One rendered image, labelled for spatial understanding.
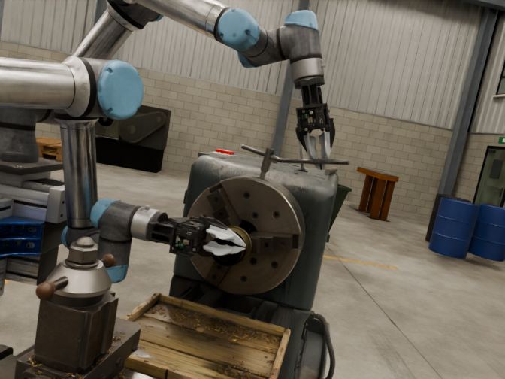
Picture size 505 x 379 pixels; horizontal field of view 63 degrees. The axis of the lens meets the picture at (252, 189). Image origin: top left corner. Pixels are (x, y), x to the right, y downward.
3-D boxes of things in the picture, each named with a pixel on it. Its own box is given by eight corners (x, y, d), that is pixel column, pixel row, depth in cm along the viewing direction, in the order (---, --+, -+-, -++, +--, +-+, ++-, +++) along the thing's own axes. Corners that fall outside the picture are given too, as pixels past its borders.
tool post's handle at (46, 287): (56, 287, 51) (58, 271, 50) (71, 291, 50) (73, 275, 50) (30, 299, 46) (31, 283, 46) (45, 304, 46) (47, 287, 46)
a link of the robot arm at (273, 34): (228, 29, 95) (273, 16, 91) (245, 42, 105) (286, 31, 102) (231, 63, 95) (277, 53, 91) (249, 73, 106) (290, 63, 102)
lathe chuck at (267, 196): (184, 262, 122) (213, 161, 118) (285, 301, 117) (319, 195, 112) (171, 271, 114) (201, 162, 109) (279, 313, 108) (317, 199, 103)
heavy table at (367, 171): (348, 204, 1056) (356, 166, 1042) (364, 207, 1060) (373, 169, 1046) (370, 218, 897) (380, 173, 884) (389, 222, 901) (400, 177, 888)
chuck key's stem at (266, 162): (252, 188, 111) (264, 147, 109) (258, 188, 112) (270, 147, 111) (258, 190, 109) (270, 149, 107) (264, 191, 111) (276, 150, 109)
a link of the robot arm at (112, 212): (104, 227, 103) (109, 193, 102) (144, 237, 101) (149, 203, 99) (85, 233, 95) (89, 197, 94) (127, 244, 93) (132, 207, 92)
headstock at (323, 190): (219, 235, 189) (234, 151, 184) (322, 260, 180) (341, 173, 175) (163, 273, 131) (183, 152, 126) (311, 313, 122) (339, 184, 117)
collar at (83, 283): (72, 268, 58) (74, 248, 58) (122, 283, 57) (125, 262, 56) (30, 286, 50) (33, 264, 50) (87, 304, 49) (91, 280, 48)
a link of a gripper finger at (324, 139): (320, 171, 96) (315, 131, 95) (321, 169, 101) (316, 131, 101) (334, 169, 95) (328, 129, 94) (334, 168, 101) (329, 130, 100)
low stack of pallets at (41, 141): (39, 156, 888) (41, 136, 882) (80, 163, 900) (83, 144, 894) (13, 162, 765) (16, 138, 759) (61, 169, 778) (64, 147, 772)
